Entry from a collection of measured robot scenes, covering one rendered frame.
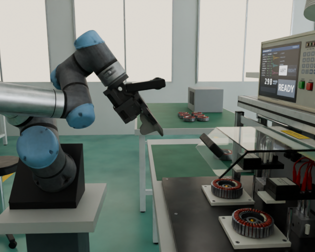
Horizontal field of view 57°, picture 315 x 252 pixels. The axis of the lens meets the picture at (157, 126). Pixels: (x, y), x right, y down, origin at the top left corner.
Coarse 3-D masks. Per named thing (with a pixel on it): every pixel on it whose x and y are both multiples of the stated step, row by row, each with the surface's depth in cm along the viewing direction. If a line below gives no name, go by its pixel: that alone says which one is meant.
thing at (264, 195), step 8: (272, 184) 79; (280, 184) 78; (288, 184) 78; (296, 184) 78; (312, 184) 84; (264, 192) 82; (272, 192) 79; (280, 192) 77; (288, 192) 77; (296, 192) 78; (304, 192) 78; (312, 192) 78; (264, 200) 79; (272, 200) 78; (280, 200) 78; (304, 200) 81; (304, 208) 82
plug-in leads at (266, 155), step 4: (260, 152) 106; (264, 152) 102; (268, 152) 105; (272, 152) 102; (260, 156) 104; (264, 156) 102; (268, 156) 105; (272, 156) 103; (276, 156) 105; (264, 160) 102; (268, 160) 105
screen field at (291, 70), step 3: (279, 66) 91; (282, 66) 89; (285, 66) 88; (288, 66) 86; (291, 66) 84; (294, 66) 83; (279, 69) 91; (282, 69) 89; (285, 69) 88; (288, 69) 86; (291, 69) 84; (294, 69) 83; (279, 72) 91; (282, 72) 90; (285, 72) 88; (288, 72) 86; (291, 72) 84; (294, 72) 83; (291, 75) 84; (294, 75) 83
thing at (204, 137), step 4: (200, 136) 74; (204, 136) 72; (204, 140) 70; (208, 140) 68; (208, 144) 66; (212, 144) 64; (216, 144) 65; (212, 148) 64; (216, 148) 64; (216, 152) 64; (220, 152) 65; (220, 156) 65
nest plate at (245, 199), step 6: (204, 186) 111; (210, 186) 111; (204, 192) 108; (210, 192) 106; (246, 192) 106; (210, 198) 101; (216, 198) 101; (222, 198) 101; (228, 198) 101; (234, 198) 101; (240, 198) 101; (246, 198) 101; (210, 204) 99; (216, 204) 98; (222, 204) 99; (228, 204) 99; (234, 204) 99; (240, 204) 99; (246, 204) 99
